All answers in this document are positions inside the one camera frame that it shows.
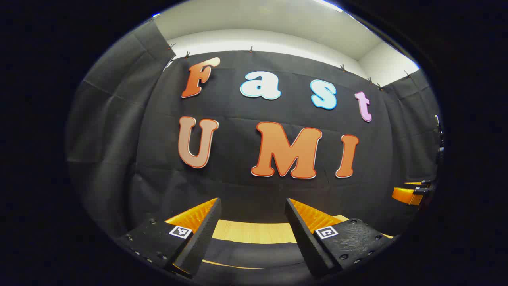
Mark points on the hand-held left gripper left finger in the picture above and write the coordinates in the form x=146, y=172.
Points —
x=202, y=238

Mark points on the dark grey jeans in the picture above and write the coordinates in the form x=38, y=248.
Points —
x=254, y=252

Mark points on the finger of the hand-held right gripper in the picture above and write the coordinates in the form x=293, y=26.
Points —
x=420, y=183
x=406, y=195

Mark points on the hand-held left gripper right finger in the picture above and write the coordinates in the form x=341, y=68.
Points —
x=305, y=242

